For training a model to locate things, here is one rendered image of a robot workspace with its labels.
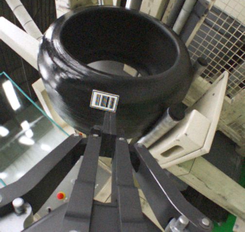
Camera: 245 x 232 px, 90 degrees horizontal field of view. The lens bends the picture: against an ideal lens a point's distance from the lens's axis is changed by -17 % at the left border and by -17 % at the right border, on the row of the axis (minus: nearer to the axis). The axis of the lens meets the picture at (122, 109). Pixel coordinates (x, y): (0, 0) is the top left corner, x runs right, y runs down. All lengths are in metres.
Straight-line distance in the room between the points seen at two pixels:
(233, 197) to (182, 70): 0.75
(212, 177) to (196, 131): 0.53
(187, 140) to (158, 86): 0.15
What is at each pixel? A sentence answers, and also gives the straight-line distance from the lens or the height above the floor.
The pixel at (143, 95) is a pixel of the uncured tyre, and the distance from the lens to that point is 0.35.
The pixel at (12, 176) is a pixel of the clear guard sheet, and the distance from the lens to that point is 1.13.
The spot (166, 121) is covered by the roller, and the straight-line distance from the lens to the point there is 0.38.
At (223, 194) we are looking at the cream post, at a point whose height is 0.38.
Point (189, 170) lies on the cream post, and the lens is 0.79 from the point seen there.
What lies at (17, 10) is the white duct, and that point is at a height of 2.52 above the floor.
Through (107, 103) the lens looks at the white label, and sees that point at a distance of 0.34.
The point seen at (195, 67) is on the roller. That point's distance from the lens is 0.59.
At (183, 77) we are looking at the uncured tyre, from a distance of 0.45.
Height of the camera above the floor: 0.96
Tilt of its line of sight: 9 degrees up
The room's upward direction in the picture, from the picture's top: 54 degrees counter-clockwise
